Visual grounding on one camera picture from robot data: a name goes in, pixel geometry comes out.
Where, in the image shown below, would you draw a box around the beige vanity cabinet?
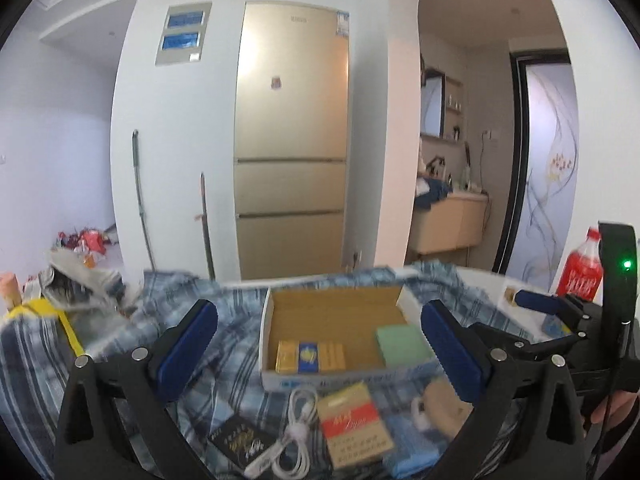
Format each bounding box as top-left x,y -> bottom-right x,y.
407,192 -> 488,256

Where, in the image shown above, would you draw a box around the cardboard box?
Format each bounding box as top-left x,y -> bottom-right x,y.
259,285 -> 446,392

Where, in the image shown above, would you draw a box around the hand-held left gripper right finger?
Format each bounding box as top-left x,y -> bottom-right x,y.
421,300 -> 586,480

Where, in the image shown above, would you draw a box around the yellow strap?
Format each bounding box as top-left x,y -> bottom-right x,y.
7,299 -> 85,357

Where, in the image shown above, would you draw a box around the gold refrigerator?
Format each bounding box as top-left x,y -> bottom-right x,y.
233,1 -> 350,281

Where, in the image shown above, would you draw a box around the dark blue cloth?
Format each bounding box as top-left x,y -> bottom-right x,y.
414,179 -> 453,211

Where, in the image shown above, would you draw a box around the yellow and blue small box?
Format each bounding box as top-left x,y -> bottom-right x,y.
275,340 -> 347,375

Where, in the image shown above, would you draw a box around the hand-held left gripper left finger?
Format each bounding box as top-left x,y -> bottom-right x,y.
54,299 -> 219,480

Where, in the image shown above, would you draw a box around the blue plaid blanket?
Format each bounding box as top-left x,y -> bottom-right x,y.
0,262 -> 551,480

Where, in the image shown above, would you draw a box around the blue tissue pack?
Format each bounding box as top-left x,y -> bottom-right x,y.
382,412 -> 441,478

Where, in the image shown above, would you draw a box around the black-framed glass door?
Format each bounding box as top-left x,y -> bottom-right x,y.
500,50 -> 581,291

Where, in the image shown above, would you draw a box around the bathroom mirror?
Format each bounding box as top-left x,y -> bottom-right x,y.
422,71 -> 446,137

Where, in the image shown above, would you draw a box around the wall shelf niche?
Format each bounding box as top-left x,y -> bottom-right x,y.
444,76 -> 463,143

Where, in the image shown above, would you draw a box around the grey electrical panel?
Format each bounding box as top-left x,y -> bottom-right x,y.
155,1 -> 213,66

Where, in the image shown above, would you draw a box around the red soda bottle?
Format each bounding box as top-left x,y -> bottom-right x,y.
556,228 -> 604,301

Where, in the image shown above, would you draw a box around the black cigarette pack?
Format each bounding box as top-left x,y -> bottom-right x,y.
207,414 -> 275,471

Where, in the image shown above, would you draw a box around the person's right hand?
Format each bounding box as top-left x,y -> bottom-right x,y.
590,390 -> 640,428

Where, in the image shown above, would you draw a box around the white charging cable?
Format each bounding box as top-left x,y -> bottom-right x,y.
244,387 -> 321,480

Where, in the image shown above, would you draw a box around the grey and white bundle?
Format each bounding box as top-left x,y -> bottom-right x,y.
47,249 -> 128,313

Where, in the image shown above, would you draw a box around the grey mop handle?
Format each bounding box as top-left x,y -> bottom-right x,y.
131,130 -> 157,271

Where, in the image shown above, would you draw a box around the red plastic bags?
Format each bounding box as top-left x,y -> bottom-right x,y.
57,227 -> 118,257

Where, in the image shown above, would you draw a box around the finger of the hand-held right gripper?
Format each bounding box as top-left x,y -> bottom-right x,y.
468,322 -> 583,362
515,289 -> 607,333

